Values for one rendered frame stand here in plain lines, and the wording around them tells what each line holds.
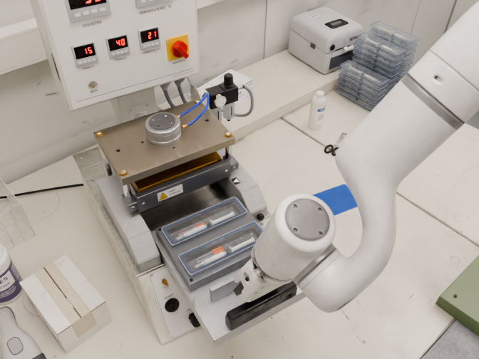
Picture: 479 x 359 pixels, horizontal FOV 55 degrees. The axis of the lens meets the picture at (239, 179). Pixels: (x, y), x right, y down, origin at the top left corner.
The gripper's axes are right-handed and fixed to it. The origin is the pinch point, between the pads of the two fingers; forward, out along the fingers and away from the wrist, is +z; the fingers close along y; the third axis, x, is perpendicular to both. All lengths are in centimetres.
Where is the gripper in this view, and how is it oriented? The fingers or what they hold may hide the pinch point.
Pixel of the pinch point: (254, 286)
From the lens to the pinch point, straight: 89.2
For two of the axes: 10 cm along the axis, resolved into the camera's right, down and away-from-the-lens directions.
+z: -1.9, 4.8, 8.6
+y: 8.6, -3.5, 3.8
